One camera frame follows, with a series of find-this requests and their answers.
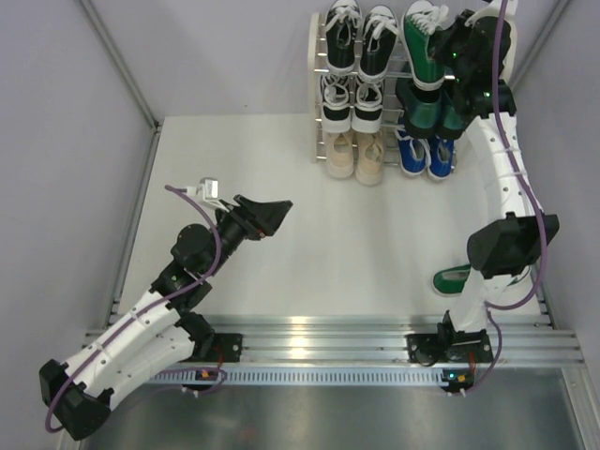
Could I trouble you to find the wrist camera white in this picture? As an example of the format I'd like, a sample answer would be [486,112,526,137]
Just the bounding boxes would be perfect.
[465,0,518,26]
[183,177,233,211]

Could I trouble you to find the dark green leather shoe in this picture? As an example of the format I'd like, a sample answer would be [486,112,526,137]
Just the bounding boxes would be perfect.
[395,78,442,139]
[436,81,466,140]

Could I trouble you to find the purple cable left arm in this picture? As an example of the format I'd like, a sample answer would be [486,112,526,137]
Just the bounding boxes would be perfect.
[44,185,227,432]

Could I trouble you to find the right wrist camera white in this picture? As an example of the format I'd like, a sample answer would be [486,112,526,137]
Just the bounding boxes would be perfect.
[465,0,518,26]

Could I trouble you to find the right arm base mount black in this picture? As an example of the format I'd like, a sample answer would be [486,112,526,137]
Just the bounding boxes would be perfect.
[406,330,494,367]

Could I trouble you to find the aluminium rail base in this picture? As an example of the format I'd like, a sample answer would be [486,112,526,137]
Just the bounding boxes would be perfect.
[79,313,585,371]

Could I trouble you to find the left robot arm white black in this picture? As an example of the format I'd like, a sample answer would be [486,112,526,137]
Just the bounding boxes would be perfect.
[38,195,293,441]

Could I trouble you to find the perforated cable duct grey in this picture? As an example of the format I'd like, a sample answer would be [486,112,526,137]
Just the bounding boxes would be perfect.
[154,366,474,386]

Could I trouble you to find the black white sneaker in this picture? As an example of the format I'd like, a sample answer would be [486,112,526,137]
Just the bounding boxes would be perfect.
[320,73,351,134]
[352,77,385,134]

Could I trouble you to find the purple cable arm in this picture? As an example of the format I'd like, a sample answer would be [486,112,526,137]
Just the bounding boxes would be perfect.
[468,0,550,395]
[44,185,227,432]

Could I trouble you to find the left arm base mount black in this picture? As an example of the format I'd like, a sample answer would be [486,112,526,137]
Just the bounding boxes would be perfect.
[186,333,243,364]

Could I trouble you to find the green sneaker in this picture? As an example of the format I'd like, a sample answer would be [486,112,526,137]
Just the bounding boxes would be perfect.
[431,262,535,297]
[400,1,449,92]

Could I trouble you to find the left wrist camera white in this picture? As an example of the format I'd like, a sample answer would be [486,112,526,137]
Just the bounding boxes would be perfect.
[183,177,233,211]

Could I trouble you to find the beige lace sneaker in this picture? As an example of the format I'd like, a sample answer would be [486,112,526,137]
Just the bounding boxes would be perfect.
[323,131,354,179]
[356,131,385,187]

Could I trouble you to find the blue sneaker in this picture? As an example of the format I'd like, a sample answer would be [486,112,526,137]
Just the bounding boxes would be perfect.
[427,136,455,181]
[395,125,429,176]

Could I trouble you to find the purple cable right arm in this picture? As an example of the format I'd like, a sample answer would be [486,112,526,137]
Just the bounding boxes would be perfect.
[468,0,550,395]

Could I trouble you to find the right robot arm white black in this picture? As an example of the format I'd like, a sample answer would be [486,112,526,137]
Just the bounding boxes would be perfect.
[431,1,559,362]

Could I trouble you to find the black low sneaker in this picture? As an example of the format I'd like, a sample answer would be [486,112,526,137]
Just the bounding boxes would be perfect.
[324,0,363,76]
[358,5,400,83]

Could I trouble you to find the cream metal shoe shelf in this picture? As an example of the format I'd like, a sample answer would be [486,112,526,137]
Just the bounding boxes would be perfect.
[307,0,519,165]

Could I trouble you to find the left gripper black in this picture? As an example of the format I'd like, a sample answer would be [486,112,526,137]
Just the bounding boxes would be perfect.
[203,196,292,278]

